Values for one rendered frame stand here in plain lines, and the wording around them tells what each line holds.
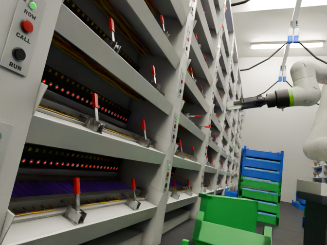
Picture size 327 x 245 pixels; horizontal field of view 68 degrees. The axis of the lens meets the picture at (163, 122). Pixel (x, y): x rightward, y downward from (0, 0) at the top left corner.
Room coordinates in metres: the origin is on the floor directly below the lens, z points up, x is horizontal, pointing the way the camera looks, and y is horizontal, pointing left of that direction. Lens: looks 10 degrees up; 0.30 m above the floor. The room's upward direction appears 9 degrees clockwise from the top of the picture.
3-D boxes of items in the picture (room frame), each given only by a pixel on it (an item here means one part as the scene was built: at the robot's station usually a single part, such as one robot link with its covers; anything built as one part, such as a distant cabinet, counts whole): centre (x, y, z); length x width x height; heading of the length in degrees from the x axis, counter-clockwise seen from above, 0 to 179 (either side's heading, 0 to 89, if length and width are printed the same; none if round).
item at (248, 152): (2.01, -0.85, 0.52); 0.30 x 0.20 x 0.08; 76
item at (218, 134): (2.31, -0.48, 0.88); 0.20 x 0.09 x 1.76; 68
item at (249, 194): (2.01, -0.85, 0.20); 0.30 x 0.20 x 0.08; 76
